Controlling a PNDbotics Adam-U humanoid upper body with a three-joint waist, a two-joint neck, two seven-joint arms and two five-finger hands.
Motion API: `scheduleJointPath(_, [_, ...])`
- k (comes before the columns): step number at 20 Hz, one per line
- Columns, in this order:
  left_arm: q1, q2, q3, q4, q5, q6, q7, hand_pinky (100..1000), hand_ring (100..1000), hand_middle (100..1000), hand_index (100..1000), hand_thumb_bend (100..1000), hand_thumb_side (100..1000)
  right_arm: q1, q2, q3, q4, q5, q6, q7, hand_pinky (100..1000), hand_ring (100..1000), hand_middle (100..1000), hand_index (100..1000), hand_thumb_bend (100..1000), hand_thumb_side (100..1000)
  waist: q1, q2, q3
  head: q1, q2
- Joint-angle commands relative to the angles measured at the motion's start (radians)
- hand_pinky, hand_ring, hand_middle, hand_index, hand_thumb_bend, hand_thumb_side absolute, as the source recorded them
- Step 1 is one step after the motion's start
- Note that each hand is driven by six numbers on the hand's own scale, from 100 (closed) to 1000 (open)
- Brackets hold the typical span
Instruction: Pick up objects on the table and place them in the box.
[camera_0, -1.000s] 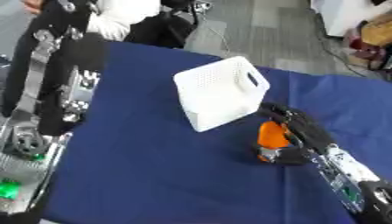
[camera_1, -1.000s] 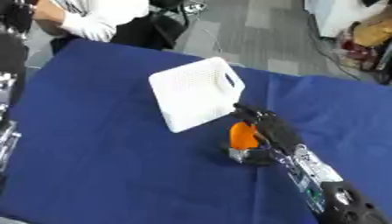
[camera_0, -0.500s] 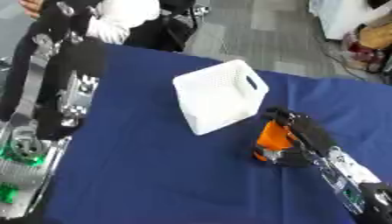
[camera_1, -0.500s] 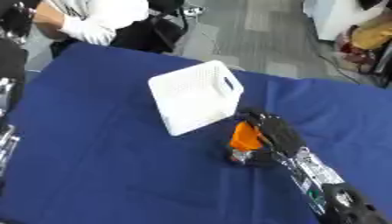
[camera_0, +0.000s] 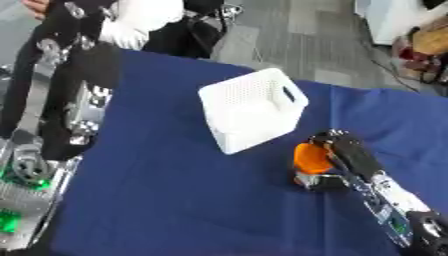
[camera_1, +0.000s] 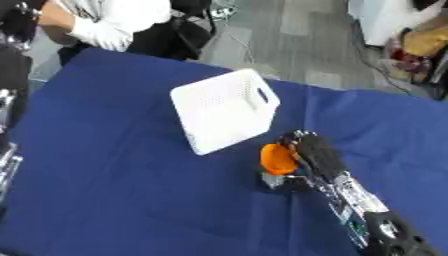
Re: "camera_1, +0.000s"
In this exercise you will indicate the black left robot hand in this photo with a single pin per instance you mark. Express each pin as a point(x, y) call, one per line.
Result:
point(17, 23)

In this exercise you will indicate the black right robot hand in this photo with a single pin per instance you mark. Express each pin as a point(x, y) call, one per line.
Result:
point(319, 156)

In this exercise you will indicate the orange round toy fruit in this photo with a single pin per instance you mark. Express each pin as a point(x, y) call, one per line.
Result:
point(276, 160)

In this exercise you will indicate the person's forearm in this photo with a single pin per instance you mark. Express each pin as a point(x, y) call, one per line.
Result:
point(53, 23)

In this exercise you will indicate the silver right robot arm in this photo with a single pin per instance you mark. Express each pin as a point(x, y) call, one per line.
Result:
point(373, 216)

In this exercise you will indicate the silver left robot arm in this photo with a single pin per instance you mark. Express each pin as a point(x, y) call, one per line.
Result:
point(8, 100)

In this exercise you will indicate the person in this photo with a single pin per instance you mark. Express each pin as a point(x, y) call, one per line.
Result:
point(125, 20)

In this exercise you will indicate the white perforated plastic basket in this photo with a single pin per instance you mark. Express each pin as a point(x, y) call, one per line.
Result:
point(219, 110)

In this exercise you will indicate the yellow and red bag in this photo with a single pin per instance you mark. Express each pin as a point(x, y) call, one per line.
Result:
point(423, 46)

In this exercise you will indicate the white cabinet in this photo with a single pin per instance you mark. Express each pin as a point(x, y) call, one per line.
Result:
point(385, 18)

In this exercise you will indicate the black chair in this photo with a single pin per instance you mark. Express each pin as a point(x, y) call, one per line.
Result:
point(189, 35)

